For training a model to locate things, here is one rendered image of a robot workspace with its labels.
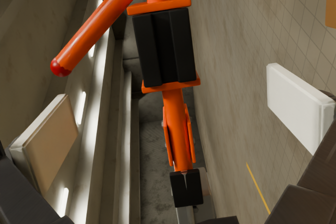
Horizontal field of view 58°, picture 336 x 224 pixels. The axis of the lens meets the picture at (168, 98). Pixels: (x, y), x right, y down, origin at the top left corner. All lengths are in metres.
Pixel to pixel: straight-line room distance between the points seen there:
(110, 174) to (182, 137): 10.33
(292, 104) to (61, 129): 0.13
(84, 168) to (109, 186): 2.36
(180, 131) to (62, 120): 0.17
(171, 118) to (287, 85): 0.17
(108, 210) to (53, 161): 9.83
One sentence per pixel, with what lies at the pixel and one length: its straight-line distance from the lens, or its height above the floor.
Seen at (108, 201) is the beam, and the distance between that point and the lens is 10.15.
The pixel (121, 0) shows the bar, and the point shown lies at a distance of 0.32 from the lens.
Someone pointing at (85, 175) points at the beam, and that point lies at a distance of 8.08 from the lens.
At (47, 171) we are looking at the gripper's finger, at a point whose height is 1.29.
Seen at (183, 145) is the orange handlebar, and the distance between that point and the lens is 0.34.
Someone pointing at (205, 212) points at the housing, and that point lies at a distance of 0.39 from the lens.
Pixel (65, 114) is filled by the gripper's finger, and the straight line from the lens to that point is 0.20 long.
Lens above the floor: 1.23
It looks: 1 degrees up
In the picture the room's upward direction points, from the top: 98 degrees counter-clockwise
